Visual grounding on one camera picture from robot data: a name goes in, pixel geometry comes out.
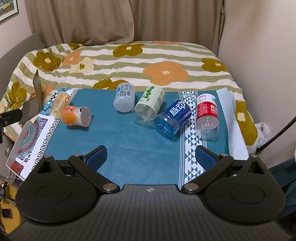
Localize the yellow label clear cup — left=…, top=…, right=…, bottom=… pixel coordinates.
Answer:
left=50, top=91, right=70, bottom=118

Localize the blue plastic cup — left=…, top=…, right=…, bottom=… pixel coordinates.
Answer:
left=154, top=99, right=192, bottom=138

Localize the beige curtain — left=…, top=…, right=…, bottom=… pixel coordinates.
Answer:
left=25, top=1, right=224, bottom=53

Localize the framed wall picture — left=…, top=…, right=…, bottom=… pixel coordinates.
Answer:
left=0, top=0, right=19, bottom=21

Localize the green label clear cup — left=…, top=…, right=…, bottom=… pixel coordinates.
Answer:
left=133, top=85, right=166, bottom=126

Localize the floral striped bed quilt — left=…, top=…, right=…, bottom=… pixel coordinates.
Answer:
left=1, top=41, right=258, bottom=152

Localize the grey bed headboard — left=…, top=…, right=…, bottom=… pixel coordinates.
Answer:
left=0, top=33, right=46, bottom=98

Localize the white blue label cup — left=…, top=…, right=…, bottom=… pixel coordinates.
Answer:
left=113, top=83, right=135, bottom=113

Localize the orange dragon label cup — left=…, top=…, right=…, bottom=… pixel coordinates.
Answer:
left=61, top=106, right=92, bottom=128

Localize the teal patterned tablecloth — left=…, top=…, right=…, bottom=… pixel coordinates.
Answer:
left=7, top=88, right=249, bottom=186

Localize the black cable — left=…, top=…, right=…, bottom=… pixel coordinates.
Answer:
left=255, top=115, right=296, bottom=155

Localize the red label clear cup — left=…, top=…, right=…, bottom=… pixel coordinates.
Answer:
left=196, top=93, right=220, bottom=141

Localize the grey open laptop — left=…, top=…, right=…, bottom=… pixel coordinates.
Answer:
left=20, top=70, right=43, bottom=125

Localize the white plastic bag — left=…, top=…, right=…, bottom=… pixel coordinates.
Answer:
left=255, top=123, right=269, bottom=148

